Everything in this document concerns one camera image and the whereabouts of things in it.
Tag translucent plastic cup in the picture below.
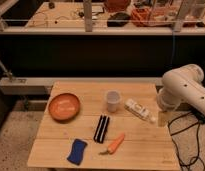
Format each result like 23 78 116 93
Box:
105 90 121 113

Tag metal clamp bracket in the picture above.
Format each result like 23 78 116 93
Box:
0 54 27 84

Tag black pouch on bench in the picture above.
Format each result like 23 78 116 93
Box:
107 12 130 27

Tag white plastic bottle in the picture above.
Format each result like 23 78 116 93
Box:
125 99 156 123

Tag blue sponge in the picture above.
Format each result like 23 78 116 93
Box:
67 139 87 165

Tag black white-striped eraser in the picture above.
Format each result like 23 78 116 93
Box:
93 115 110 143

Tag orange toy carrot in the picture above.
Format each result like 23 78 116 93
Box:
100 133 125 155

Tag orange toolbox on bench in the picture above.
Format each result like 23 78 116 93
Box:
131 7 177 27

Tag black cables on floor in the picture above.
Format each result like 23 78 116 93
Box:
167 110 205 171

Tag orange bowl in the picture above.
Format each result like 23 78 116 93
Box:
48 93 80 121

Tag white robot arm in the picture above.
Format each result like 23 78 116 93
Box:
156 64 205 126

